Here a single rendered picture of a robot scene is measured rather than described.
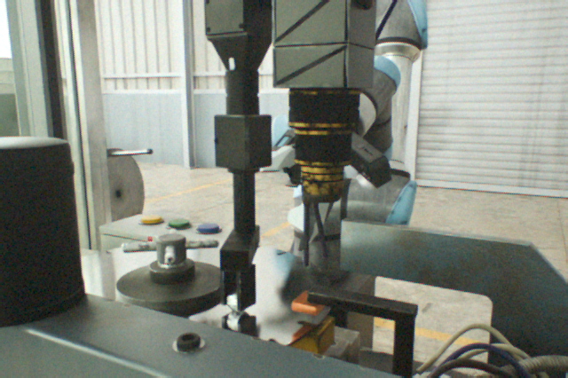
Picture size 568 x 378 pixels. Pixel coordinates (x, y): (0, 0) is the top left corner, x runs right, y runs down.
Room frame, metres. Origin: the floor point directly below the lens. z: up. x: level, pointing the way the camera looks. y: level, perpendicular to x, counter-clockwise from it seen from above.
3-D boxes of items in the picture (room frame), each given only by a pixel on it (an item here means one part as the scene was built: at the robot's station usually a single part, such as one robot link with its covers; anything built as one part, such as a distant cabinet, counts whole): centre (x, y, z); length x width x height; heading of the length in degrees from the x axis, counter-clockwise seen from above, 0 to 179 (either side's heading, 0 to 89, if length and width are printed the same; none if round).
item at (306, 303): (0.37, -0.06, 0.95); 0.10 x 0.03 x 0.07; 62
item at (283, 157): (0.63, 0.01, 1.07); 0.09 x 0.06 x 0.03; 141
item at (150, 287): (0.47, 0.11, 0.96); 0.11 x 0.11 x 0.03
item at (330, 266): (1.06, -0.09, 0.80); 0.15 x 0.15 x 0.10
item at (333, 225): (1.06, -0.10, 0.91); 0.13 x 0.12 x 0.14; 71
